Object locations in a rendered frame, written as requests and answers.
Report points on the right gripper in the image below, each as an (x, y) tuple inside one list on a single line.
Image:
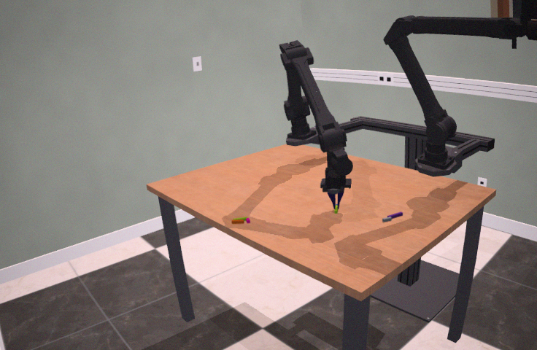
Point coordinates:
[(325, 190)]

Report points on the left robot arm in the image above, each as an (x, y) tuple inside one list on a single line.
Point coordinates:
[(441, 129)]

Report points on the purple rod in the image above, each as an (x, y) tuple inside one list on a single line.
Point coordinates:
[(396, 215)]

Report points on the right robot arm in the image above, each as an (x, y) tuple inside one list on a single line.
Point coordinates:
[(299, 75)]

